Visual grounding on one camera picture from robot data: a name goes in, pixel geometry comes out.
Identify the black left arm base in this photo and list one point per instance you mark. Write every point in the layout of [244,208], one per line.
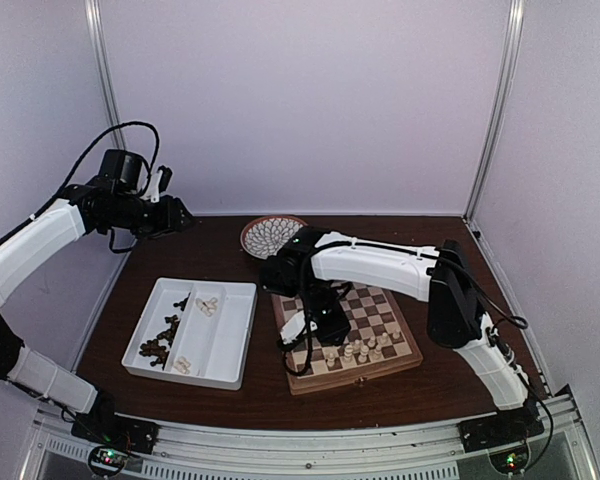
[117,439]

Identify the pile of white chess pieces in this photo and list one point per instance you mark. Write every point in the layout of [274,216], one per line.
[182,365]

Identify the white compartment tray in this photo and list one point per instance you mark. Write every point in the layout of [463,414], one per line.
[215,346]

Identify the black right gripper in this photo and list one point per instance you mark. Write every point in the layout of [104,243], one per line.
[341,325]

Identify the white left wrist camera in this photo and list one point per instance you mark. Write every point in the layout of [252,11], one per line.
[158,184]

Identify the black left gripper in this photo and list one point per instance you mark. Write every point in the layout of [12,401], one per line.
[169,218]

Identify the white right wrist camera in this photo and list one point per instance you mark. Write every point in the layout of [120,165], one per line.
[296,328]

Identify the aluminium corner post right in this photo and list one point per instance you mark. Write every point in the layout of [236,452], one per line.
[509,59]

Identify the floral patterned ceramic plate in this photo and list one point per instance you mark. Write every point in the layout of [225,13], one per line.
[264,236]

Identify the wooden chess board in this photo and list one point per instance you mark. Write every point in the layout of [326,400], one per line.
[371,311]

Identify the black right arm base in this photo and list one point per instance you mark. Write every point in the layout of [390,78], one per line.
[505,436]

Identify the white chess king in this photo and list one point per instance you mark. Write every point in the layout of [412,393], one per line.
[348,355]

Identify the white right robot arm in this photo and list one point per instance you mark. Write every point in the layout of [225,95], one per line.
[309,265]

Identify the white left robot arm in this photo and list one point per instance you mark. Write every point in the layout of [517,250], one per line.
[58,225]

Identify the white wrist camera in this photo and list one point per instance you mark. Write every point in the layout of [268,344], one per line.
[158,184]
[296,328]

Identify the pile of dark chess pieces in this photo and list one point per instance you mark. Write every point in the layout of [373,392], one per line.
[159,347]

